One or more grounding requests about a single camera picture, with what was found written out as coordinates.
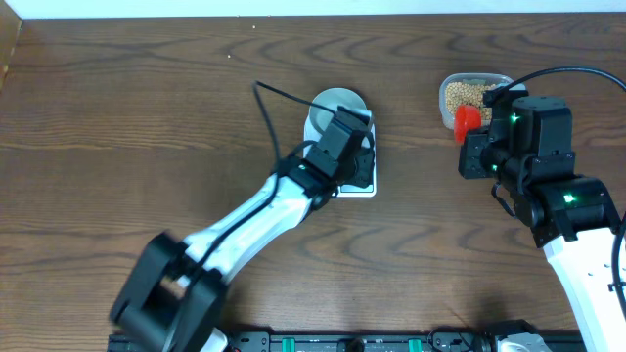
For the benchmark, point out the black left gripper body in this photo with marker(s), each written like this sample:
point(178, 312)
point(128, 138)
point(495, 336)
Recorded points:
point(354, 170)

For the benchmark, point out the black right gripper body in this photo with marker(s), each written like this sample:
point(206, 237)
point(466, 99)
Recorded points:
point(470, 165)

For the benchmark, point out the red measuring scoop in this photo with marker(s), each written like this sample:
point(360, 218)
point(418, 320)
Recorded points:
point(467, 118)

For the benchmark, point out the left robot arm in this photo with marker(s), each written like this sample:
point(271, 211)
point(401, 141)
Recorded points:
point(173, 297)

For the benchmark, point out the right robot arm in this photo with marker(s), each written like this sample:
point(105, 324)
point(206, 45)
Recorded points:
point(527, 150)

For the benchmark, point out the white digital kitchen scale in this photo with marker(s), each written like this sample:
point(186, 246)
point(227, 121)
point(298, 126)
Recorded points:
point(315, 124)

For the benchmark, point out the white round bowl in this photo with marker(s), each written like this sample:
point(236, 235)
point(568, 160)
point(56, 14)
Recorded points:
point(325, 104)

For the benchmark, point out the pile of soybeans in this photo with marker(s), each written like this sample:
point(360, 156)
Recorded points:
point(460, 93)

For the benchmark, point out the clear plastic container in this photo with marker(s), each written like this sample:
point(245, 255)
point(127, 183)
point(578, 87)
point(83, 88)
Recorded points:
point(471, 78)

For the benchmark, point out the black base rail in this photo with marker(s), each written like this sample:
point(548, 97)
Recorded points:
point(259, 341)

